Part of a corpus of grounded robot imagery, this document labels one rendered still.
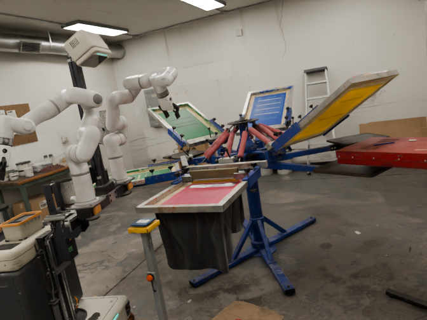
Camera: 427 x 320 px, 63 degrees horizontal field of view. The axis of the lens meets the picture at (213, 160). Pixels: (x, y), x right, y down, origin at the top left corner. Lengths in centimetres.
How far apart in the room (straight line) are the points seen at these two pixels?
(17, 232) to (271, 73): 515
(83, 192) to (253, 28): 528
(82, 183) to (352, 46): 529
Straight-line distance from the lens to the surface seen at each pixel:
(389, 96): 644
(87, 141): 186
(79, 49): 204
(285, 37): 656
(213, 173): 255
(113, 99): 221
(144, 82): 212
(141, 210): 220
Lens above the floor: 158
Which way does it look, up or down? 10 degrees down
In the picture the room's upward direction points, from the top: 9 degrees counter-clockwise
